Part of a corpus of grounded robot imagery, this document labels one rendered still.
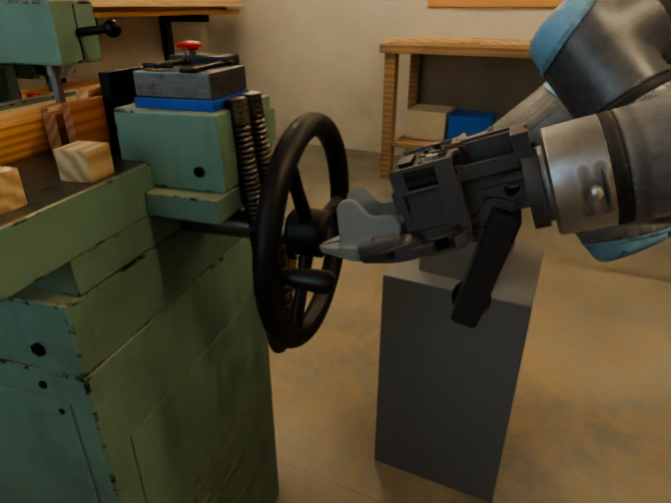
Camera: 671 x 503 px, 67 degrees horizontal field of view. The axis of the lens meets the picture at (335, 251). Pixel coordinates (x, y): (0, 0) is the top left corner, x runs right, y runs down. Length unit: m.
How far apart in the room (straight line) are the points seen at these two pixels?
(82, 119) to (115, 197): 0.11
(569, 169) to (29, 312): 0.52
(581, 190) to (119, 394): 0.53
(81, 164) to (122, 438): 0.33
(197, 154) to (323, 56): 3.63
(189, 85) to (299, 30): 3.70
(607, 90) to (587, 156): 0.15
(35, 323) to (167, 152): 0.23
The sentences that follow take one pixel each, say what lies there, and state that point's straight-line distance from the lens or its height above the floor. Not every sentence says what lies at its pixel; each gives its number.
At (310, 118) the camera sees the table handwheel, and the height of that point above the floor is 0.95.
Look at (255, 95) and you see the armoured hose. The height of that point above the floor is 0.97.
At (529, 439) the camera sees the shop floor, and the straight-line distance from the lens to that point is 1.56.
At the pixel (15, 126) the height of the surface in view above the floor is 0.94.
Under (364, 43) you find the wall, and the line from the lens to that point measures 4.04.
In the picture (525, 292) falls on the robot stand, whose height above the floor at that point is 0.55.
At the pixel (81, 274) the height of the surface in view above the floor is 0.82.
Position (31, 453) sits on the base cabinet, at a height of 0.57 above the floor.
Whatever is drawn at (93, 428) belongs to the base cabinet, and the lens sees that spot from 0.66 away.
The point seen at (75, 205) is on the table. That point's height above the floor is 0.89.
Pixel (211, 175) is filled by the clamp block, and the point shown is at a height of 0.89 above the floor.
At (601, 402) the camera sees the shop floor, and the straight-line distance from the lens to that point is 1.75.
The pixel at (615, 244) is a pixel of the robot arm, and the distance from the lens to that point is 0.97.
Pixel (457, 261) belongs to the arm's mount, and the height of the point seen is 0.59.
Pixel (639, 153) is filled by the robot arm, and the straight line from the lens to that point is 0.42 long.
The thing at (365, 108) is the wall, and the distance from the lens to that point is 4.09.
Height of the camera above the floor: 1.07
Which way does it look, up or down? 26 degrees down
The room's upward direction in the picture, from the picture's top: straight up
